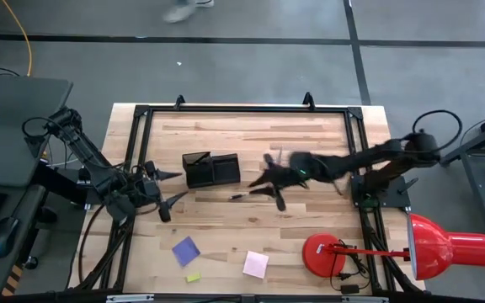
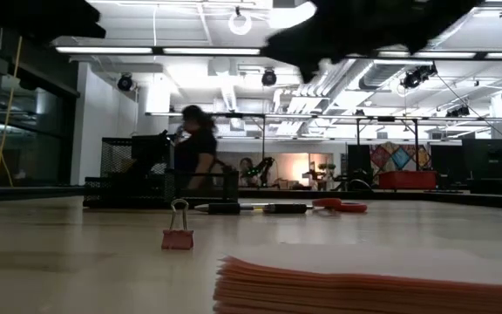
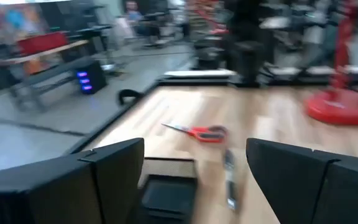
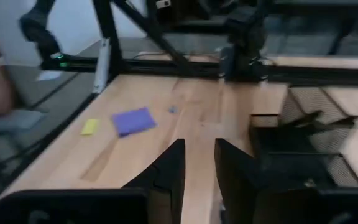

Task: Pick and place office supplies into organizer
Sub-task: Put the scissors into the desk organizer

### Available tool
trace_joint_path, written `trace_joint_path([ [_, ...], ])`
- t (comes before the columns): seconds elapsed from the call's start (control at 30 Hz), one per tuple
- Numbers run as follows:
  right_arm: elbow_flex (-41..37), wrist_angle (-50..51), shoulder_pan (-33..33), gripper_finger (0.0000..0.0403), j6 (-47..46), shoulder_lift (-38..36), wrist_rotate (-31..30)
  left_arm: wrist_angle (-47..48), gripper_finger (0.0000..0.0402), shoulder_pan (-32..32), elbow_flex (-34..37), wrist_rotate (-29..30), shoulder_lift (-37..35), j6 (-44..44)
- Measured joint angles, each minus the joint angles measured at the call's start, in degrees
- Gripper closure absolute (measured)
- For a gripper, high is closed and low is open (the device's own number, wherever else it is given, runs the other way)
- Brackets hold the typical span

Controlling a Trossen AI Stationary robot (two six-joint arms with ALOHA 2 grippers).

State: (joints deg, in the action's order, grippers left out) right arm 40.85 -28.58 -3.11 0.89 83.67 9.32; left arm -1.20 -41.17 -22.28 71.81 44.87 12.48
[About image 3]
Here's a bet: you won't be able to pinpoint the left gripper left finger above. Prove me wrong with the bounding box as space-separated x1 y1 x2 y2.
0 138 145 224

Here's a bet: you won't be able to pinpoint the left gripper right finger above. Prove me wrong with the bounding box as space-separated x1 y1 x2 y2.
246 138 358 224

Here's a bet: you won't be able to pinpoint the black pen clear barrel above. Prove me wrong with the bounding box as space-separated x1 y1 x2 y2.
221 148 241 213

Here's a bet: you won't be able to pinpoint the black mesh desk organizer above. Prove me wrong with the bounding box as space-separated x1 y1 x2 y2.
137 157 198 224

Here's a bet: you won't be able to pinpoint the red-handled scissors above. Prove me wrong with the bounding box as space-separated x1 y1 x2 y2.
161 122 229 144

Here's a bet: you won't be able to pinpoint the red desk lamp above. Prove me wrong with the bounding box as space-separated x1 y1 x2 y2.
304 0 358 126

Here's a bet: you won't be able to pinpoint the black computer tower purple lights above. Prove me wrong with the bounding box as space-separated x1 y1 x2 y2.
74 59 108 95

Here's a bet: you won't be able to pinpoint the wooden bench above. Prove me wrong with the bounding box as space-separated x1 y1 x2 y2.
0 39 90 68

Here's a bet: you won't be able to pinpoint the red plastic bin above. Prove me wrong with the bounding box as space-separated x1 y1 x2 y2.
16 30 70 56

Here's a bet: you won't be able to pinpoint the white flat platform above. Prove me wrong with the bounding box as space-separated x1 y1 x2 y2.
163 68 236 78

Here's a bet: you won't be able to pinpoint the person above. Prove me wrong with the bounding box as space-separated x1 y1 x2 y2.
123 0 143 24

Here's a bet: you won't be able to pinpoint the black frame bracket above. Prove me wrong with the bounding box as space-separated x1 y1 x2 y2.
117 88 142 106

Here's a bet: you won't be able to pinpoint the colourful patchwork wall hanging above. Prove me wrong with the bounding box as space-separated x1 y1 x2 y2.
0 2 51 44

